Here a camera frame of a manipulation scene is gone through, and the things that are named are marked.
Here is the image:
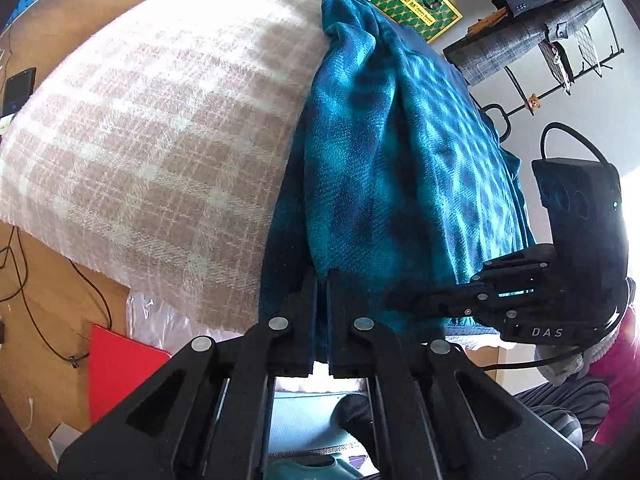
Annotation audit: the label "beige plaid blanket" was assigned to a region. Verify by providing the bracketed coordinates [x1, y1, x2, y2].
[0, 0, 342, 335]

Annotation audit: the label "person's striped trouser legs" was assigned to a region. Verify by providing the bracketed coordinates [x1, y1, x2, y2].
[514, 379, 612, 457]

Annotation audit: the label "clear plastic bag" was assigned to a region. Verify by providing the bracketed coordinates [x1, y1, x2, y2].
[125, 289, 242, 357]

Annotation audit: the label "black smartphone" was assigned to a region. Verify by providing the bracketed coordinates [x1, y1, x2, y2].
[2, 66, 38, 117]

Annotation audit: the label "light blue floor mat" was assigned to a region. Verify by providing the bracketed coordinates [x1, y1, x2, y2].
[271, 391, 372, 457]

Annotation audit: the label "grey plaid jacket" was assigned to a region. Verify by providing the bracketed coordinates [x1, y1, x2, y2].
[442, 0, 604, 87]

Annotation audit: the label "black loop handle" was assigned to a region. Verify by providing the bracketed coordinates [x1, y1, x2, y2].
[482, 103, 512, 142]

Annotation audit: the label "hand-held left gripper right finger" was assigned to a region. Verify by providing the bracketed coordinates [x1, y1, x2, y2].
[327, 270, 589, 480]

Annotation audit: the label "teal plastic container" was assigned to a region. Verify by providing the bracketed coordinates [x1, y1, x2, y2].
[267, 452, 366, 480]

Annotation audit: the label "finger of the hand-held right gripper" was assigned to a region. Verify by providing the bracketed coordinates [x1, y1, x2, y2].
[409, 283, 532, 329]
[470, 244, 559, 294]

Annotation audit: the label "red folder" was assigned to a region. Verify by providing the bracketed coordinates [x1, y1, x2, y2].
[88, 323, 174, 427]

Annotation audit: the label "black floor cable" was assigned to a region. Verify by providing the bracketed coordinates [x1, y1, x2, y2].
[0, 225, 114, 372]

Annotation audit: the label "person's dark sock foot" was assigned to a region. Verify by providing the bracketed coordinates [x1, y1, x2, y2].
[331, 394, 377, 463]

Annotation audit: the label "black wire grid panel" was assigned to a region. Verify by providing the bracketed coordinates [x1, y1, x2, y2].
[570, 20, 602, 79]

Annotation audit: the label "pink white hanging pouch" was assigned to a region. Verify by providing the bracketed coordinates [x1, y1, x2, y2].
[540, 40, 576, 97]

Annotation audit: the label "white lace cloth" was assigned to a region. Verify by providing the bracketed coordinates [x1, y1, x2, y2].
[444, 327, 507, 352]

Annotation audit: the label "teal plaid fleece garment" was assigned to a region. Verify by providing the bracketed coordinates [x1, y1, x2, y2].
[257, 0, 538, 367]

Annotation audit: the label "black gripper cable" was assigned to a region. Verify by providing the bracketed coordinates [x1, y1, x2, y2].
[481, 305, 632, 372]
[539, 122, 612, 166]

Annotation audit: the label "black metal coat rack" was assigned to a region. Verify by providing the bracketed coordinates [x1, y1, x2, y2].
[444, 0, 627, 117]

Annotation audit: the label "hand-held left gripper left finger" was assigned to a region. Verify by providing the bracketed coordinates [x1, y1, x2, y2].
[59, 272, 319, 480]

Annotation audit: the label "small white box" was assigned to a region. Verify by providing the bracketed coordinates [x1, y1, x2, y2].
[48, 422, 84, 457]

